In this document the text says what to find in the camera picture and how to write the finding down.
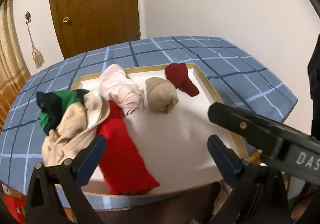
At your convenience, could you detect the golden beige curtain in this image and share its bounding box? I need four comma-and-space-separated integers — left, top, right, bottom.
0, 0, 32, 130

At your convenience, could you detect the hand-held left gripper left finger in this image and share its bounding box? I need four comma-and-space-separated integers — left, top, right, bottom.
25, 135, 107, 224

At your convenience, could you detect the pale pink underwear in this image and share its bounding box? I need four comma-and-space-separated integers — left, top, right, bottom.
99, 64, 145, 117

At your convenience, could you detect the beige underwear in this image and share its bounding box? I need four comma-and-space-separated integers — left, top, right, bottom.
41, 90, 111, 167

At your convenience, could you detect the small dark red underwear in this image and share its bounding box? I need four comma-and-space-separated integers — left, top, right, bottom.
164, 63, 200, 97

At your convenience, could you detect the brown wooden door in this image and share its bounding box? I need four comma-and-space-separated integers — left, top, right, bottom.
48, 0, 141, 59

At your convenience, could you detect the blue plaid bedsheet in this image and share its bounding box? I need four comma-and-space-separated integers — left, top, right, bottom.
0, 36, 298, 211

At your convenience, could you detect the bright red underwear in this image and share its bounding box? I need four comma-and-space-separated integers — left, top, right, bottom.
96, 100, 160, 196

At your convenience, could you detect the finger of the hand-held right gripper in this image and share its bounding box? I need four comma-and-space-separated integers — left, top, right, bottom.
208, 102, 285, 162

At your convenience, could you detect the green and black underwear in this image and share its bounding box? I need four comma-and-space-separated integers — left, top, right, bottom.
36, 89, 90, 136

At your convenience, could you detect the white drawer with wooden rim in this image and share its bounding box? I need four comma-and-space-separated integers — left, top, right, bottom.
54, 63, 250, 198

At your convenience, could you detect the beige tassel tieback cord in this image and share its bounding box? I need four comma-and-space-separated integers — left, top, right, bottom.
26, 22, 45, 70

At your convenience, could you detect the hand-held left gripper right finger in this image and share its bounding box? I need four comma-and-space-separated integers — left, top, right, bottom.
207, 135, 292, 224

